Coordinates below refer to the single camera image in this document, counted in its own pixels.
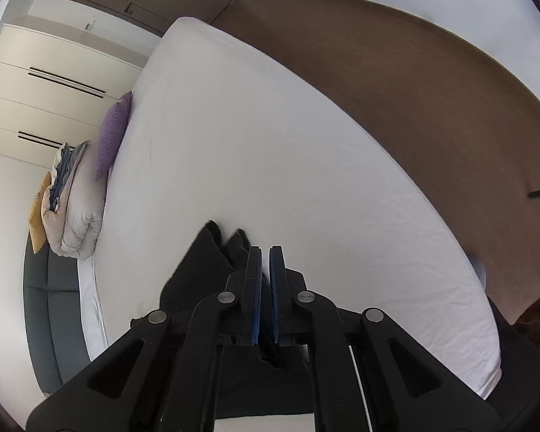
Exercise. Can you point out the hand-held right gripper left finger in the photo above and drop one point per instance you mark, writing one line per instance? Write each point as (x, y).
(254, 297)

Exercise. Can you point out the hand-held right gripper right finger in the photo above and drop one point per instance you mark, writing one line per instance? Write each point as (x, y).
(276, 297)

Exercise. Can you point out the black denim pants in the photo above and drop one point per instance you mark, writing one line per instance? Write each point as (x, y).
(198, 270)

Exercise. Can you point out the bed with white sheet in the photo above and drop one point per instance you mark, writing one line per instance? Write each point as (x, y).
(274, 144)

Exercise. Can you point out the folded beige duvet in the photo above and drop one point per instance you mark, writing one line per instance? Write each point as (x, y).
(81, 216)

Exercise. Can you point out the purple pillow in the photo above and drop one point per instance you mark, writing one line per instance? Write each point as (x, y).
(112, 135)

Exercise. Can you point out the yellow pillow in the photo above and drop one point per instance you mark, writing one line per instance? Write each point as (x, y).
(37, 225)

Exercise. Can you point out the folded blue grey blanket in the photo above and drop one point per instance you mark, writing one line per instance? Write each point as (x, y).
(63, 171)

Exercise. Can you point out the cream wardrobe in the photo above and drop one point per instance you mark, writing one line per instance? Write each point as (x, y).
(49, 112)

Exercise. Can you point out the grey upholstered bed frame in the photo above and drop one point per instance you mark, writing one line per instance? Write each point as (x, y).
(49, 324)

